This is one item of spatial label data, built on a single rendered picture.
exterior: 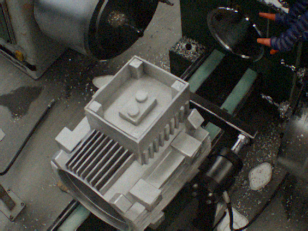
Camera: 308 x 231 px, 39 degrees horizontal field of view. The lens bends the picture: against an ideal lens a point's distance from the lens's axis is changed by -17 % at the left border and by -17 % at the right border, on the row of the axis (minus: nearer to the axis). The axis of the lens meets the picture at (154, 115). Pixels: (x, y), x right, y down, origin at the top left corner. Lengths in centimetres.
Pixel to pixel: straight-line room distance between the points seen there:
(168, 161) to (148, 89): 11
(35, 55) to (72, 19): 27
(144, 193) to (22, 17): 55
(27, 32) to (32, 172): 34
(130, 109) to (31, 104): 52
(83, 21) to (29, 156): 37
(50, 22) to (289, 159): 57
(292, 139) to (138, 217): 28
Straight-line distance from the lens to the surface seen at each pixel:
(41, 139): 115
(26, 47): 119
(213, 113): 86
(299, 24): 65
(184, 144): 77
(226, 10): 97
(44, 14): 103
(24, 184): 110
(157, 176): 76
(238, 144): 84
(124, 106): 75
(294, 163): 81
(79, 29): 95
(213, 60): 108
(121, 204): 72
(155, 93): 78
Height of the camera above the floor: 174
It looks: 55 degrees down
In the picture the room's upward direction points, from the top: 6 degrees counter-clockwise
